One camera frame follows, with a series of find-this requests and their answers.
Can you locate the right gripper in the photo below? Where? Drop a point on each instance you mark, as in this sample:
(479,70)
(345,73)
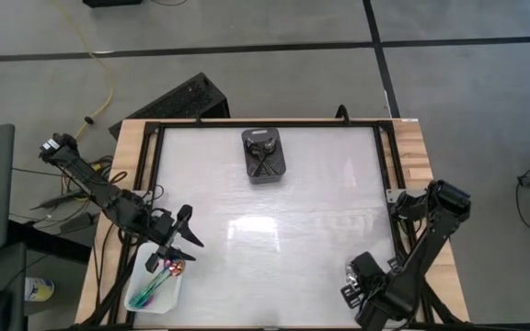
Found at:
(366,273)

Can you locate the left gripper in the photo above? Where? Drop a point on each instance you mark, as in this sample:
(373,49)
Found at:
(166,230)

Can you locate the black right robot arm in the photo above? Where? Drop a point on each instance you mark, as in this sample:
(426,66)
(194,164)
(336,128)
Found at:
(426,248)

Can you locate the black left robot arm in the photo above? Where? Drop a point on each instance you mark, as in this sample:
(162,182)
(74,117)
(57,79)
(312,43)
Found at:
(90,184)

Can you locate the white rectangular tray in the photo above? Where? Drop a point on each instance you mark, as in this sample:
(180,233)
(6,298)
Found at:
(168,294)

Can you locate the gray plastic cutlery caddy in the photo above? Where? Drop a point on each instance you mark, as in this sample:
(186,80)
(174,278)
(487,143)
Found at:
(251,177)

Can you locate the black metal cutlery piece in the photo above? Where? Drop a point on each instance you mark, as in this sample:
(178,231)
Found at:
(269,144)
(252,148)

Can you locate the black floor stand leg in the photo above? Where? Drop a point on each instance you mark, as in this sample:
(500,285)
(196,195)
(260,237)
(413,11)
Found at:
(49,241)

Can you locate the black perforated metal box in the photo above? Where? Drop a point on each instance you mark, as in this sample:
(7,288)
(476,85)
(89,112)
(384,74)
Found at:
(177,103)

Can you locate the white and yellow container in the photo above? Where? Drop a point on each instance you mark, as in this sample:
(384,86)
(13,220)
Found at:
(39,289)

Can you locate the black floor object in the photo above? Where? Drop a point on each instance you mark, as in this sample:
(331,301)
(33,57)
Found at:
(108,3)

